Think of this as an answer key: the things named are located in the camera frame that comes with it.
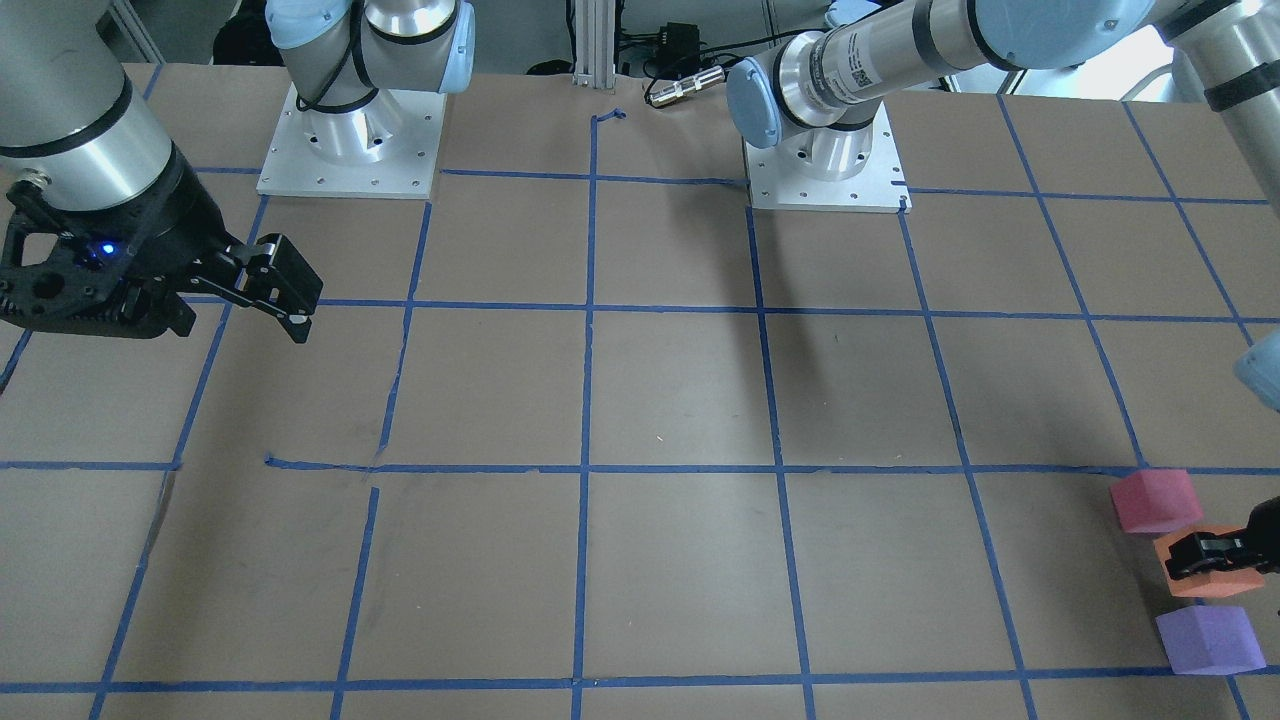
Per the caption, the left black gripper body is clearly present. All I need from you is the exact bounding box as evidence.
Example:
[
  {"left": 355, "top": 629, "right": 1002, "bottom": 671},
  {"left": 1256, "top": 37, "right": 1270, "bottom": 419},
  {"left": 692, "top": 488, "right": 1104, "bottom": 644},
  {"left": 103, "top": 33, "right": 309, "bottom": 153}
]
[{"left": 1242, "top": 496, "right": 1280, "bottom": 574}]

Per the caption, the purple foam cube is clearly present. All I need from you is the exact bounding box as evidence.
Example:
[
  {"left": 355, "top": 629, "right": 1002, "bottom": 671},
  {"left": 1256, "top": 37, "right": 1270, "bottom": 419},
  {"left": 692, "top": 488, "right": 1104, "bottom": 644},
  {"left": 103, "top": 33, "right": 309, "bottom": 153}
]
[{"left": 1155, "top": 605, "right": 1267, "bottom": 676}]

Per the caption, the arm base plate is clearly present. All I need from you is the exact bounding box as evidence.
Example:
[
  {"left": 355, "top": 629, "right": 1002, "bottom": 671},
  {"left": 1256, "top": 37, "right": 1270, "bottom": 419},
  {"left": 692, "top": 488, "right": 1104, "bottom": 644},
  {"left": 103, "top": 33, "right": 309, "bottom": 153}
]
[
  {"left": 256, "top": 87, "right": 448, "bottom": 200},
  {"left": 742, "top": 104, "right": 913, "bottom": 214}
]

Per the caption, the aluminium frame post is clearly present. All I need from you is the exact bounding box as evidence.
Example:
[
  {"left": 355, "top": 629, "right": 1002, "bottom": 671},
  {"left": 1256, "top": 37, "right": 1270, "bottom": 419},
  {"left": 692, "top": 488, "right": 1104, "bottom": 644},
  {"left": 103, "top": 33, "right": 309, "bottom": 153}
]
[{"left": 570, "top": 0, "right": 620, "bottom": 94}]

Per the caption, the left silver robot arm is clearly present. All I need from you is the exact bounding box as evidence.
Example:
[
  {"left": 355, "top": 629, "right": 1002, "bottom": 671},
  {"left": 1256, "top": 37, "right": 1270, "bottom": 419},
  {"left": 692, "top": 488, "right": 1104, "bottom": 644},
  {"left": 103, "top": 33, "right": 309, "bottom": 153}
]
[{"left": 727, "top": 1, "right": 1277, "bottom": 201}]

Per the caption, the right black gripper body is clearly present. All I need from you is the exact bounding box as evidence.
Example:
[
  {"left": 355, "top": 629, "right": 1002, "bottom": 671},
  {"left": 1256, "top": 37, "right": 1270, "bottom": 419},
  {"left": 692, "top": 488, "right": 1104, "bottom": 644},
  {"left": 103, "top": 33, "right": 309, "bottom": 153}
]
[{"left": 100, "top": 145, "right": 236, "bottom": 311}]

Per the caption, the silver metal connector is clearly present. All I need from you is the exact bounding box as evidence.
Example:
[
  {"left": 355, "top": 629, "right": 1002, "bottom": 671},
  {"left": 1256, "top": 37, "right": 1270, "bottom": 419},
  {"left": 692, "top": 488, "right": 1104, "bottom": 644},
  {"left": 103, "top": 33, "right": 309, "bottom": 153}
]
[{"left": 646, "top": 65, "right": 724, "bottom": 109}]

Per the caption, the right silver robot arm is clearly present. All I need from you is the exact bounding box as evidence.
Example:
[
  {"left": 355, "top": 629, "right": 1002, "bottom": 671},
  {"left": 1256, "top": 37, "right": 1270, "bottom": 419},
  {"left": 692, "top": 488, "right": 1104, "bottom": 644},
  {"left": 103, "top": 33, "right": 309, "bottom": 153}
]
[{"left": 1, "top": 1, "right": 476, "bottom": 343}]

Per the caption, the brown paper table cover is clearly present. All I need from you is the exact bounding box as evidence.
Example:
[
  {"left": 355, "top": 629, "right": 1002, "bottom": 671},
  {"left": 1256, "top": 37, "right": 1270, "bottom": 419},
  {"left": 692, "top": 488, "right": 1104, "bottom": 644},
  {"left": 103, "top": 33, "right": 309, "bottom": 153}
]
[{"left": 1, "top": 64, "right": 1277, "bottom": 719}]

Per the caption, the red foam cube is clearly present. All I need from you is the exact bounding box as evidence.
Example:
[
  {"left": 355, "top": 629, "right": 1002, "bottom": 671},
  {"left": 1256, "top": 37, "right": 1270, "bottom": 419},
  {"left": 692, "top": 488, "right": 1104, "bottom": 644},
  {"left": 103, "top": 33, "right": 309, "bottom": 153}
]
[{"left": 1108, "top": 468, "right": 1204, "bottom": 534}]

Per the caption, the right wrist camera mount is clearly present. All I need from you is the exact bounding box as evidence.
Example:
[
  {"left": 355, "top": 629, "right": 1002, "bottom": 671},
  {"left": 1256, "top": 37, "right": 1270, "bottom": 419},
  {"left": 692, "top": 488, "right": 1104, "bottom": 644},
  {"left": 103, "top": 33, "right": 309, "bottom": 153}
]
[{"left": 3, "top": 170, "right": 196, "bottom": 340}]

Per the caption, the orange foam cube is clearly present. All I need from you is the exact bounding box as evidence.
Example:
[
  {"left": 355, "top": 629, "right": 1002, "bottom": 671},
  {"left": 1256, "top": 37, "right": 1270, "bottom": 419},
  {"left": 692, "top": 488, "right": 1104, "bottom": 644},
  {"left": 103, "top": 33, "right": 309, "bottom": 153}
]
[{"left": 1153, "top": 524, "right": 1265, "bottom": 598}]

